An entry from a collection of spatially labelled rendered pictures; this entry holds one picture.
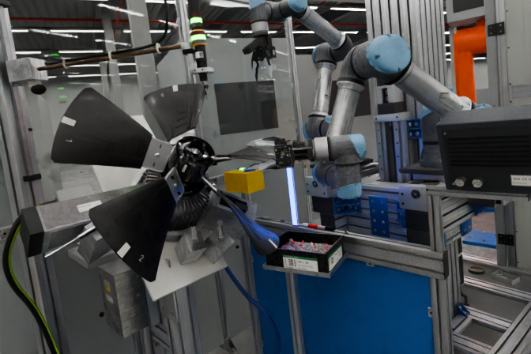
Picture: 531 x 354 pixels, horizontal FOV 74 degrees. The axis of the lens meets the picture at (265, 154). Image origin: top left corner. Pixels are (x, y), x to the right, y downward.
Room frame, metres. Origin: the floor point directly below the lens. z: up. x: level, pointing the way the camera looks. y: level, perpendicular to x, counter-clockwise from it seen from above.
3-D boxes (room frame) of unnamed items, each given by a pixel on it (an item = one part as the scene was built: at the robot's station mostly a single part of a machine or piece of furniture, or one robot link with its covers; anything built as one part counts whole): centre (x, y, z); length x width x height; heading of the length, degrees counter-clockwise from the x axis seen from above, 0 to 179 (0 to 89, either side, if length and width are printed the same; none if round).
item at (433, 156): (1.35, -0.67, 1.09); 0.15 x 0.15 x 0.10
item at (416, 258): (1.29, -0.16, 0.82); 0.90 x 0.04 x 0.08; 44
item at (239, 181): (1.57, 0.11, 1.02); 0.16 x 0.10 x 0.11; 44
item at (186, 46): (1.11, 0.17, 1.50); 0.09 x 0.07 x 0.10; 79
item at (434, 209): (0.98, -0.46, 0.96); 0.03 x 0.03 x 0.20; 44
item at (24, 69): (1.23, 0.78, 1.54); 0.10 x 0.07 x 0.09; 79
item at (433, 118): (1.35, -0.68, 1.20); 0.13 x 0.12 x 0.14; 19
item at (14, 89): (1.24, 0.83, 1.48); 0.05 x 0.03 x 0.62; 169
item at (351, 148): (1.07, -0.25, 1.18); 0.11 x 0.08 x 0.09; 81
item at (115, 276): (1.20, 0.56, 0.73); 0.15 x 0.09 x 0.22; 44
